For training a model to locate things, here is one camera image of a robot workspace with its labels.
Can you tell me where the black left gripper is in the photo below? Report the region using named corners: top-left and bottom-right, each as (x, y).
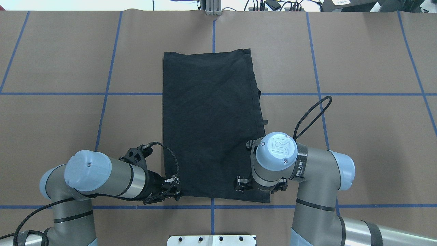
top-left (143, 171), bottom-right (181, 205)

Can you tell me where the black printed t-shirt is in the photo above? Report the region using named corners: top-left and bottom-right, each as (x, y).
top-left (162, 49), bottom-right (270, 203)

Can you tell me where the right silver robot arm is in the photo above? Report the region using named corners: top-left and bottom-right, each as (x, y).
top-left (234, 132), bottom-right (437, 246)

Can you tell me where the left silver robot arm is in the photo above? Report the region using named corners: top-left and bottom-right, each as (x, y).
top-left (9, 145), bottom-right (181, 246)

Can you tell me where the brown paper table cover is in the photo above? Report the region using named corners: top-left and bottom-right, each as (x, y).
top-left (1, 9), bottom-right (436, 237)

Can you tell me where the black label printer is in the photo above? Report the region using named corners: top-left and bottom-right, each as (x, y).
top-left (320, 0), bottom-right (378, 12)

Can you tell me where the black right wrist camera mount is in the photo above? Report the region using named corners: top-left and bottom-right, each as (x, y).
top-left (245, 137), bottom-right (262, 154)

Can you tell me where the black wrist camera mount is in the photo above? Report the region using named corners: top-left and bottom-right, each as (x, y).
top-left (245, 137), bottom-right (262, 154)
top-left (118, 145), bottom-right (153, 170)

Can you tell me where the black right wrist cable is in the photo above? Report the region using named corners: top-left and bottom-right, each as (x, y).
top-left (294, 96), bottom-right (333, 140)

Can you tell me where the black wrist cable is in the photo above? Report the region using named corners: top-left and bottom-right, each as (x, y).
top-left (294, 96), bottom-right (333, 140)
top-left (0, 142), bottom-right (180, 246)

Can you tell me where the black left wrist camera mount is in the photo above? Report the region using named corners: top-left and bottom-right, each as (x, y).
top-left (118, 145), bottom-right (153, 170)

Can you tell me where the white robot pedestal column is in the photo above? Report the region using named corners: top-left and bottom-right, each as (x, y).
top-left (167, 235), bottom-right (257, 246)

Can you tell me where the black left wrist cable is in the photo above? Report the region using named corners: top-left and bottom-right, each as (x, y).
top-left (0, 142), bottom-right (180, 246)

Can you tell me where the aluminium frame post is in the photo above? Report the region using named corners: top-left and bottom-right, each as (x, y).
top-left (201, 0), bottom-right (223, 16)

